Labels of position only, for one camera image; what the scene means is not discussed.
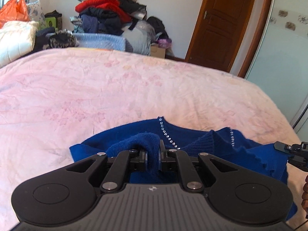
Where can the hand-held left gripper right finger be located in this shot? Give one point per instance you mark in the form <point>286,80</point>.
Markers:
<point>160,161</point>

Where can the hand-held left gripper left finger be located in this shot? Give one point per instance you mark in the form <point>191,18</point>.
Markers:
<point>145,160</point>

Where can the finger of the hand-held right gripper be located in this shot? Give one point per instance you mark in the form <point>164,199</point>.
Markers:
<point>282,146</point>
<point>299,162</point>

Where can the blue beaded sweater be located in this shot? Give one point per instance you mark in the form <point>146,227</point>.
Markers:
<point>197,139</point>

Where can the person's right hand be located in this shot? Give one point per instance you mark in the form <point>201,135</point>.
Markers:
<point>306,197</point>

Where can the pink floral bed sheet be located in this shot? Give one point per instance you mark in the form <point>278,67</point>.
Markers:
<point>96,89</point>

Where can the frosted glass wardrobe door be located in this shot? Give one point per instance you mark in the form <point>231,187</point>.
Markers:
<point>284,53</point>

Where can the cardboard box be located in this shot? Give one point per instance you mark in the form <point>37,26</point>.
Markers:
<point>157,51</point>

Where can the purple bag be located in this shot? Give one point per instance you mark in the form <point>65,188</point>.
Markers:
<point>164,43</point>

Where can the grey plastic bag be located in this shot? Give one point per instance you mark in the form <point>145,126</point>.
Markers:
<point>142,36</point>

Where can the light blue knitted blanket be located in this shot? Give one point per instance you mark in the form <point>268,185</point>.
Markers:
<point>101,41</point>

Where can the black bag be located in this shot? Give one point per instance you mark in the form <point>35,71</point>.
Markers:
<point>158,26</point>

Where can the brown wooden door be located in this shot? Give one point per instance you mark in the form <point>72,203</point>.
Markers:
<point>221,24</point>

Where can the spotted fur garment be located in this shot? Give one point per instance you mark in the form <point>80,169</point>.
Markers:
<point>63,39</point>

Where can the navy padded jacket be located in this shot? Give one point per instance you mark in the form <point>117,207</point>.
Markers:
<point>96,20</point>

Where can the black garment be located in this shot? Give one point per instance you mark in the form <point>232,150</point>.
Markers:
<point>44,37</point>

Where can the red sweater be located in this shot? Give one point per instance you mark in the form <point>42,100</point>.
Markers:
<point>101,3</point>

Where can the green box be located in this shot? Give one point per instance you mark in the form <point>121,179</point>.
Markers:
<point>53,20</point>

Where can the floral pillow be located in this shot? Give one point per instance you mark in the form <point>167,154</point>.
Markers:
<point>36,10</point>

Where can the orange plastic bag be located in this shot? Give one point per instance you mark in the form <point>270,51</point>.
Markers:
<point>14,10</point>

